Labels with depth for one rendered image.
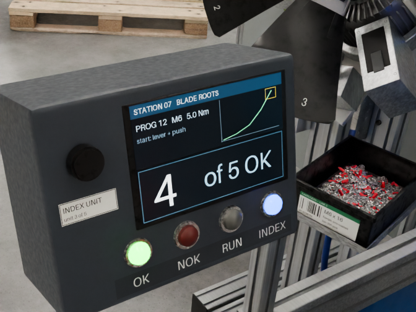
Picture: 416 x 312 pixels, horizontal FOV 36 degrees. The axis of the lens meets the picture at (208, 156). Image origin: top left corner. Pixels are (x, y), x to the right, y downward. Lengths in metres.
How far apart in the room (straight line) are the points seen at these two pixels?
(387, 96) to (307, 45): 0.18
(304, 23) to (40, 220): 0.84
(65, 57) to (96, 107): 3.20
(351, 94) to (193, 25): 2.70
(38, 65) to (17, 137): 3.08
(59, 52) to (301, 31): 2.64
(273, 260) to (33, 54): 3.06
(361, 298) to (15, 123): 0.65
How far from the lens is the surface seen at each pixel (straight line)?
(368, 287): 1.01
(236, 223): 0.60
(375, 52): 1.29
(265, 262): 0.79
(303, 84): 1.23
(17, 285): 2.18
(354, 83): 1.38
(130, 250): 0.55
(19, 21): 4.07
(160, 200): 0.55
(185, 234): 0.57
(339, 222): 1.10
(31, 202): 0.54
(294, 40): 1.25
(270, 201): 0.62
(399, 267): 1.05
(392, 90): 1.27
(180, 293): 2.12
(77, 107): 0.50
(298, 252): 1.81
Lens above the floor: 1.48
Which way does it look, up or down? 32 degrees down
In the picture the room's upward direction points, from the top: 5 degrees clockwise
